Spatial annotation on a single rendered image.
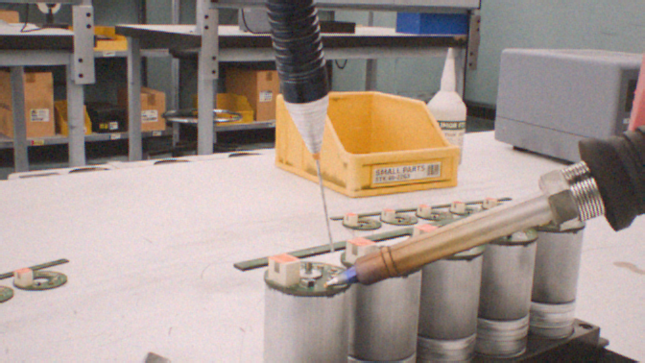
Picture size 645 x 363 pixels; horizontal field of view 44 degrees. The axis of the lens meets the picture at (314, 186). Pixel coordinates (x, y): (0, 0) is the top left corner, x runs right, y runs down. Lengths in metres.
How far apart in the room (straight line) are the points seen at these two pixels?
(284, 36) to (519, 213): 0.08
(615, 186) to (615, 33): 5.61
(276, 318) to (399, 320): 0.04
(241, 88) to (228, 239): 4.59
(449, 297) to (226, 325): 0.13
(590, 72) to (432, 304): 0.48
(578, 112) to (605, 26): 5.14
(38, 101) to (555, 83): 3.76
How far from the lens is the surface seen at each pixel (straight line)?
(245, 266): 0.23
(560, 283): 0.30
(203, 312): 0.36
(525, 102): 0.77
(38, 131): 4.36
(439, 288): 0.25
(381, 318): 0.24
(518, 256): 0.27
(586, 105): 0.72
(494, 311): 0.28
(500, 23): 6.40
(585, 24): 5.94
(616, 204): 0.20
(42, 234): 0.48
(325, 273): 0.23
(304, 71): 0.18
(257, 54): 2.94
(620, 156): 0.21
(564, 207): 0.21
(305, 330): 0.22
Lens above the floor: 0.89
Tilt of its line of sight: 13 degrees down
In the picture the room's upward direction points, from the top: 2 degrees clockwise
